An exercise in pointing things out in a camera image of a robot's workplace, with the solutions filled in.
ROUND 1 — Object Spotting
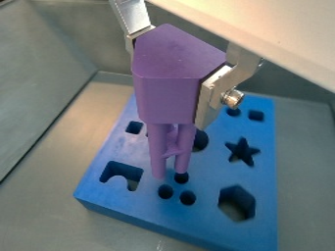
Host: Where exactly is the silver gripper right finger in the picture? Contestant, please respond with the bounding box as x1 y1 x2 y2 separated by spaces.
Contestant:
195 43 263 129

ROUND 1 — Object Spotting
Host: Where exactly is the purple three prong object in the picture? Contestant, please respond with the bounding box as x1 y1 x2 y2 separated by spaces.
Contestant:
131 24 225 178

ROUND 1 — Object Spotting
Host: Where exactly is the blue shape sorting board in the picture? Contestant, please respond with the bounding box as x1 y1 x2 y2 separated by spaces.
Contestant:
73 95 277 251

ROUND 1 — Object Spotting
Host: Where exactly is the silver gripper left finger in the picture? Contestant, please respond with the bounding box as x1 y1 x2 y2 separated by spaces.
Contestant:
108 0 155 55

